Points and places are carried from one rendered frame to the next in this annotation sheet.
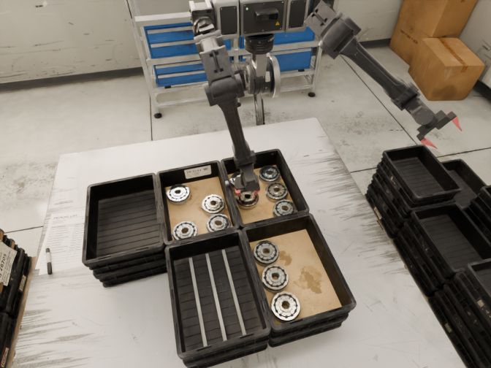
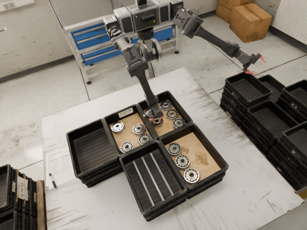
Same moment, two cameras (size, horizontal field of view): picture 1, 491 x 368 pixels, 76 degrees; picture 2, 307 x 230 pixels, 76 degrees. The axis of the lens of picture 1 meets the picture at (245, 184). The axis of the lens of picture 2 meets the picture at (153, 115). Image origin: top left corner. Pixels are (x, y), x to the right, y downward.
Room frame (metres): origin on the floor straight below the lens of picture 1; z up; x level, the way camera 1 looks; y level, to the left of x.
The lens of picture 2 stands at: (-0.06, 0.07, 2.11)
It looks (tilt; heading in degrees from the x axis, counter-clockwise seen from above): 51 degrees down; 356
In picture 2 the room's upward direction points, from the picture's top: 9 degrees counter-clockwise
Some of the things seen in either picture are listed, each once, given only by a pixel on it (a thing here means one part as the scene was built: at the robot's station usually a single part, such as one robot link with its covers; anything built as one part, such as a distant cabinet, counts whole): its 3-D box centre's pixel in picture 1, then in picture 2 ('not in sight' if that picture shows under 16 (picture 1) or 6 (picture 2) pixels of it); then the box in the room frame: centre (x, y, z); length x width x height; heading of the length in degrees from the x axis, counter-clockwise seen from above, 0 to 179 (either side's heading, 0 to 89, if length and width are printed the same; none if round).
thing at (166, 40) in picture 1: (191, 54); (102, 43); (2.74, 0.47, 0.60); 0.72 x 0.03 x 0.56; 102
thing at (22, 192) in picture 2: (3, 262); (22, 187); (0.81, 1.33, 0.41); 0.31 x 0.02 x 0.16; 12
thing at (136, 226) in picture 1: (126, 221); (92, 148); (0.76, 0.51, 0.87); 0.40 x 0.30 x 0.11; 15
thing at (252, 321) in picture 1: (215, 291); (151, 176); (0.45, 0.11, 0.87); 0.40 x 0.30 x 0.11; 15
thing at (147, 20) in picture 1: (234, 12); (122, 13); (2.85, 0.09, 0.91); 1.70 x 0.10 x 0.05; 102
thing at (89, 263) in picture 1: (123, 215); (90, 145); (0.76, 0.51, 0.92); 0.40 x 0.30 x 0.02; 15
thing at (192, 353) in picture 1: (213, 286); (150, 173); (0.45, 0.11, 0.92); 0.40 x 0.30 x 0.02; 15
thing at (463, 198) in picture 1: (452, 192); (267, 94); (1.39, -1.46, 0.26); 0.40 x 0.30 x 0.23; 12
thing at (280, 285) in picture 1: (275, 277); (182, 161); (0.51, -0.11, 0.86); 0.10 x 0.10 x 0.01
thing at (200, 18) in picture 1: (204, 28); (115, 32); (1.27, 0.15, 1.45); 0.09 x 0.08 x 0.12; 102
